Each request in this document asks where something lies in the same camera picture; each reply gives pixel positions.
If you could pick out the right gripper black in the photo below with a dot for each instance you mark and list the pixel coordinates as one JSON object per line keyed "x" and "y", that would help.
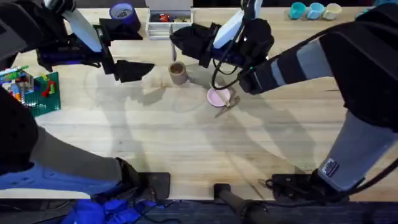
{"x": 256, "y": 42}

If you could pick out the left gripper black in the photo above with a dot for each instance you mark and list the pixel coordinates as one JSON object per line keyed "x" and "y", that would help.
{"x": 62, "y": 57}

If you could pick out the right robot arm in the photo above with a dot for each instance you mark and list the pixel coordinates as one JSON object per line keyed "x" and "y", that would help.
{"x": 357, "y": 149}

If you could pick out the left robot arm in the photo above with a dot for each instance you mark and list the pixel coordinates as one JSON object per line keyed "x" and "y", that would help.
{"x": 65, "y": 157}

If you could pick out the slim wooden utensil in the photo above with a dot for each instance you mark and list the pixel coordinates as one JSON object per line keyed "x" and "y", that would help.
{"x": 173, "y": 46}

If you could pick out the brown cylindrical container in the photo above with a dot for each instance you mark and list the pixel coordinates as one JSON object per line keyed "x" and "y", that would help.
{"x": 178, "y": 74}

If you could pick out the upright flat wrist plate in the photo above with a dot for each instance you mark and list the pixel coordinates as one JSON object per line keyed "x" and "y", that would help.
{"x": 228, "y": 29}
{"x": 83, "y": 31}

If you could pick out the pink plate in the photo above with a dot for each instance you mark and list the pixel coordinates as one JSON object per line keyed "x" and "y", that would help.
{"x": 216, "y": 97}

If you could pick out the white box with small parts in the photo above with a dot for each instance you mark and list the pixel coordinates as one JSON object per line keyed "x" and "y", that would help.
{"x": 155, "y": 29}

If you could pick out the blue tape roll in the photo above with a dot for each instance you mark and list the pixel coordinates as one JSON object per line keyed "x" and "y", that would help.
{"x": 122, "y": 12}

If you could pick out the green board with toy blocks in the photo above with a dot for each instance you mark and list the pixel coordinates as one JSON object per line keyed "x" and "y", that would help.
{"x": 43, "y": 99}

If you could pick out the teal cup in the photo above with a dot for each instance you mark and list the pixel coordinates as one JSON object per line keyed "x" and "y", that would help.
{"x": 296, "y": 11}

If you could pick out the light blue cup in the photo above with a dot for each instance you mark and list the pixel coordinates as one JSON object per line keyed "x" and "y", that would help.
{"x": 315, "y": 11}

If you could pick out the cream cup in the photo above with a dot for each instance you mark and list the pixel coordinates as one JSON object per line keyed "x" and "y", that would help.
{"x": 332, "y": 12}

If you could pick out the black cylindrical pole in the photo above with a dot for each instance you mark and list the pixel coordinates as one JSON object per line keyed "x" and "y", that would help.
{"x": 230, "y": 197}

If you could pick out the blue cloth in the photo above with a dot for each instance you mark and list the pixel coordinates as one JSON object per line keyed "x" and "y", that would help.
{"x": 93, "y": 213}

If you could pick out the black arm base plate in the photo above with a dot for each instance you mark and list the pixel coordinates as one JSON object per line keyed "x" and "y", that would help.
{"x": 157, "y": 185}
{"x": 292, "y": 186}

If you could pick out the black rail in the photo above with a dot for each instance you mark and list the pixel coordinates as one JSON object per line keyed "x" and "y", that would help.
{"x": 326, "y": 214}

